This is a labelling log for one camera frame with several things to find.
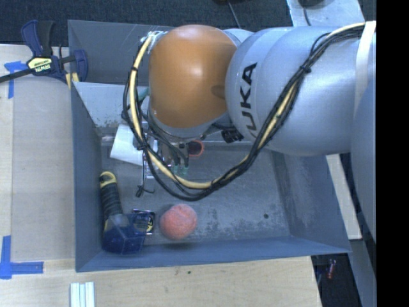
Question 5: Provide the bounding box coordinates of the white paper sheet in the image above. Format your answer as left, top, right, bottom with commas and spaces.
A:
109, 123, 145, 166

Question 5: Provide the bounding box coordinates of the grey metal bin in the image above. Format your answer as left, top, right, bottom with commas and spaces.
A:
66, 19, 353, 273

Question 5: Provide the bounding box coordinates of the blue and yellow clamp tool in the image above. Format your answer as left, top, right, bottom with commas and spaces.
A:
98, 170, 157, 255

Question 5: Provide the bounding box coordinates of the orange ball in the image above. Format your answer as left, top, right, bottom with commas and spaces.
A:
158, 203, 198, 241

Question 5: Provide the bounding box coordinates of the red ring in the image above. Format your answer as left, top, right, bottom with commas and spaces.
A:
187, 139, 205, 157

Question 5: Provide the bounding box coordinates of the pale wood board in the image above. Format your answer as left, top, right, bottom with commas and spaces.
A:
11, 77, 77, 264

